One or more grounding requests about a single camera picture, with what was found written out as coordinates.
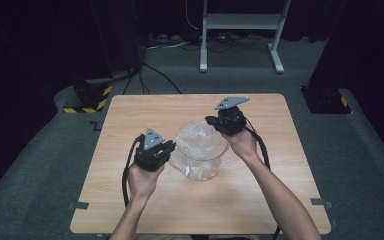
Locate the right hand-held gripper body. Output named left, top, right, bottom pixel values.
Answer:
left=214, top=96, right=251, bottom=136

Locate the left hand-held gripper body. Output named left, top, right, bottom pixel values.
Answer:
left=133, top=127, right=168, bottom=173

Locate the clear plastic bag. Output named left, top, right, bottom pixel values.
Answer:
left=169, top=119, right=230, bottom=180

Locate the clear round bin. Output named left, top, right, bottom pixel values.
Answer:
left=169, top=118, right=230, bottom=182

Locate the person's right hand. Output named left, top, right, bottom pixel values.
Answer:
left=221, top=127, right=260, bottom=164

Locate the person's left hand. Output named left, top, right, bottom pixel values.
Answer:
left=127, top=163, right=166, bottom=202

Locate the black yellow striped stand base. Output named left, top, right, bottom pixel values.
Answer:
left=62, top=79, right=113, bottom=115

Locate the person's lap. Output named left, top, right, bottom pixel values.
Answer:
left=145, top=234, right=262, bottom=240

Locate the grey tape strip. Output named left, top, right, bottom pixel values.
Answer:
left=310, top=197, right=334, bottom=210
left=68, top=201, right=90, bottom=211

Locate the black stand base yellow mark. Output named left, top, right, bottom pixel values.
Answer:
left=300, top=85, right=353, bottom=115

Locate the white metal stand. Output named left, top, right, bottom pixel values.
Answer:
left=198, top=0, right=293, bottom=74

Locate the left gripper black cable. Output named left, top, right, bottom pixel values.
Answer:
left=121, top=133, right=146, bottom=208

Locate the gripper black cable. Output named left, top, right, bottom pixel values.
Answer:
left=244, top=125, right=282, bottom=240
left=121, top=133, right=146, bottom=208

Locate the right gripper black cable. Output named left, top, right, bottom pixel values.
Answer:
left=244, top=125, right=282, bottom=240

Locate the black floor cable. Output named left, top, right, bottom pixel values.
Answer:
left=122, top=61, right=183, bottom=96

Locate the power strip with cables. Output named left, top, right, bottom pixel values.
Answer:
left=145, top=32, right=192, bottom=52

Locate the thin orange cable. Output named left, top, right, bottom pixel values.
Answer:
left=184, top=0, right=198, bottom=31

